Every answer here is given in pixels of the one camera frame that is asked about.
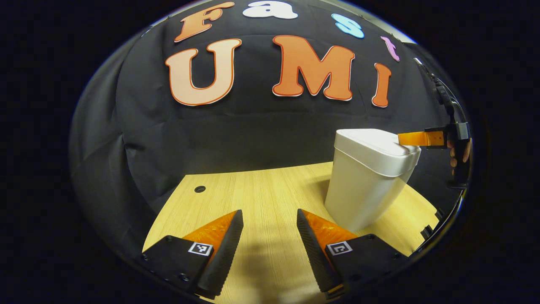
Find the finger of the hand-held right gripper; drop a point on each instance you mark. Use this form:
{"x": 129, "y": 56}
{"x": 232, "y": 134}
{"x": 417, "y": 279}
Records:
{"x": 415, "y": 138}

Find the white desktop garbage bin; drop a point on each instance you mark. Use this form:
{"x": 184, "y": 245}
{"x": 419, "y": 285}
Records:
{"x": 363, "y": 185}

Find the wooden desktop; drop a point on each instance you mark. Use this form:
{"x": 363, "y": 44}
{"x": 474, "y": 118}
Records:
{"x": 261, "y": 198}

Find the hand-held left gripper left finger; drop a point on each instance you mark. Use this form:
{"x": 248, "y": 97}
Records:
{"x": 225, "y": 257}

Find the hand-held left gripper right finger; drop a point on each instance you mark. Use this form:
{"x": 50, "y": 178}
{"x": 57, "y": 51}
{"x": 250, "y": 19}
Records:
{"x": 314, "y": 257}

